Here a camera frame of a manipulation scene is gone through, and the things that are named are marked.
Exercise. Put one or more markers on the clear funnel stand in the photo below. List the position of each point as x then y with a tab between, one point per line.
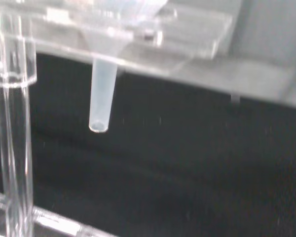
14	148

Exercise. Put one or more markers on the black bench cloth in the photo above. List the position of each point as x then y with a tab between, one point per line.
187	172

